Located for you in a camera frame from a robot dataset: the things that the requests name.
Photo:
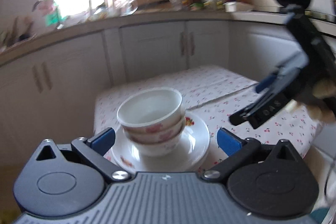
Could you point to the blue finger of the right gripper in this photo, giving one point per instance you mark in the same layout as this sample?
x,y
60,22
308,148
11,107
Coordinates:
x,y
266,82

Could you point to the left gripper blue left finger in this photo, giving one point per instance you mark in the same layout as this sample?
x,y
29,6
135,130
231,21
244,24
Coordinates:
x,y
103,141

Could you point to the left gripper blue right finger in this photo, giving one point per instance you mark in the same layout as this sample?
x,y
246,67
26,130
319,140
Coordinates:
x,y
229,142

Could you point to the small white fruit plate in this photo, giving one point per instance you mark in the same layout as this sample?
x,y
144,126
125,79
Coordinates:
x,y
187,155

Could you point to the white floral bowl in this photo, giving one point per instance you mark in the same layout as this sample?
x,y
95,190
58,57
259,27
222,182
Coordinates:
x,y
153,135

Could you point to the gloved right hand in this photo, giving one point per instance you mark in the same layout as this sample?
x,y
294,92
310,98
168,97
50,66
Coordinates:
x,y
317,110

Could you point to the cherry print tablecloth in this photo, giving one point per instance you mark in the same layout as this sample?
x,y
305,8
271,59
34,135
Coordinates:
x,y
213,94

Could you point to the white lower cabinets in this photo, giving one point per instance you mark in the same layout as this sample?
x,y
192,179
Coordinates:
x,y
49,84

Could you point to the white plastic tray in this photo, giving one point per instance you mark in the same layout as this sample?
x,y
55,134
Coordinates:
x,y
238,7

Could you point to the pink cloth on faucet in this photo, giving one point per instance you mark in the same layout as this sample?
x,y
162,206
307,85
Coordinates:
x,y
46,7

